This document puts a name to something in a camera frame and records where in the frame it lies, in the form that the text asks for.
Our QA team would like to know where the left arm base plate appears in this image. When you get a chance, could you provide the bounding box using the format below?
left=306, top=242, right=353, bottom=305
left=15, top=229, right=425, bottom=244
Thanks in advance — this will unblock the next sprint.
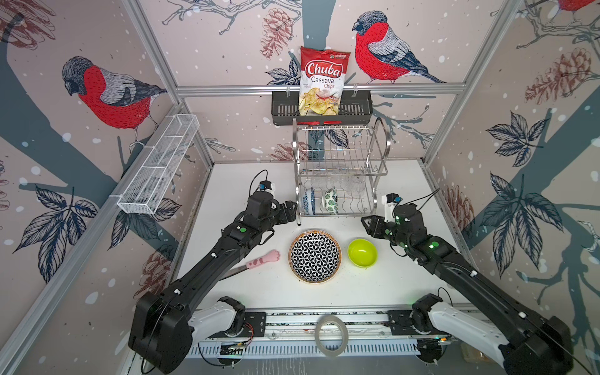
left=209, top=312, right=267, bottom=339

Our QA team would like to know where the blue floral white bowl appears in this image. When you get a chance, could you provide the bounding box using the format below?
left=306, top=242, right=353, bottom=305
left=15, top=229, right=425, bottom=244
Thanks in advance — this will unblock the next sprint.
left=301, top=187, right=317, bottom=216

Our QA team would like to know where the pink cat paw knife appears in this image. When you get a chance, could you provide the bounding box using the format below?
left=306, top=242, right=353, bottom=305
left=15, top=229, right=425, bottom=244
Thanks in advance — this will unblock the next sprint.
left=220, top=250, right=281, bottom=281

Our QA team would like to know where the black wall shelf basket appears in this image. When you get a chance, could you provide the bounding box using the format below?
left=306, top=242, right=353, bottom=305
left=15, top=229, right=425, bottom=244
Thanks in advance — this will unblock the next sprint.
left=271, top=91, right=373, bottom=126

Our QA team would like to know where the steel two-tier dish rack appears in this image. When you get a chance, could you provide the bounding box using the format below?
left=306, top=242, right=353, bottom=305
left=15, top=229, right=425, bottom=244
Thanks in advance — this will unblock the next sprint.
left=292, top=117, right=392, bottom=226

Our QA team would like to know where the grey tape roll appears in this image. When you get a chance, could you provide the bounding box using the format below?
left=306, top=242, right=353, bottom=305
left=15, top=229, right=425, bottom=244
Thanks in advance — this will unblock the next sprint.
left=314, top=315, right=349, bottom=358

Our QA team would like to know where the white wire mesh basket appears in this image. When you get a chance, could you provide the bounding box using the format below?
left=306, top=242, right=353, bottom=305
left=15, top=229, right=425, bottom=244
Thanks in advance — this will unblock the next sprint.
left=117, top=114, right=199, bottom=215

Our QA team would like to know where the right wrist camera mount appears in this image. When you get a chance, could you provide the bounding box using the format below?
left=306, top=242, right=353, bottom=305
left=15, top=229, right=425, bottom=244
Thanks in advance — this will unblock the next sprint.
left=381, top=193, right=403, bottom=223

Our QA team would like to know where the white patterned plate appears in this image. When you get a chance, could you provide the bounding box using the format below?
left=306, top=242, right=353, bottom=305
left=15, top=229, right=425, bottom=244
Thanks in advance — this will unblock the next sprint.
left=288, top=230, right=342, bottom=284

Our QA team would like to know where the green leaf pattern cup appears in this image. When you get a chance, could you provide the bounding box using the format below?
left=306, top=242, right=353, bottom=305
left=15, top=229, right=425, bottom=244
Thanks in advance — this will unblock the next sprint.
left=322, top=187, right=338, bottom=215

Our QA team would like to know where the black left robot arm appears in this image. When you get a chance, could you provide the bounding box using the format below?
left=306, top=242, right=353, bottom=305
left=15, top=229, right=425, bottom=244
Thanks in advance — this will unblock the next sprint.
left=128, top=191, right=298, bottom=374

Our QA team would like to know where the lime green bowl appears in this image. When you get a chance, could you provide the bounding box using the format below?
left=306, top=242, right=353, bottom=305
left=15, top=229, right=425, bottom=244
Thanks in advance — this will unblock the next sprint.
left=348, top=238, right=378, bottom=269

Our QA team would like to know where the glass jar white lid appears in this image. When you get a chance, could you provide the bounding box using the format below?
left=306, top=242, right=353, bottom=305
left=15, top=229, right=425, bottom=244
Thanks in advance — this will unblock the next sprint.
left=460, top=342, right=493, bottom=364

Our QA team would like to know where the Chuba cassava chips bag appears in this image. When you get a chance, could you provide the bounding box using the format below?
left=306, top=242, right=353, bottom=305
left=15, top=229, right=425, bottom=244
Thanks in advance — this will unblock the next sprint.
left=298, top=47, right=350, bottom=116

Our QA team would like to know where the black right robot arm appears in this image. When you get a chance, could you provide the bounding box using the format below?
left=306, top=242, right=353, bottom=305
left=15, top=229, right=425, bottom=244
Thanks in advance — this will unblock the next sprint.
left=361, top=204, right=573, bottom=374

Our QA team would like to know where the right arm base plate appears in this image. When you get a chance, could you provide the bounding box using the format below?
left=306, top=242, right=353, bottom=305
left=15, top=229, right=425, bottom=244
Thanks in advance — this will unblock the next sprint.
left=387, top=310, right=449, bottom=338

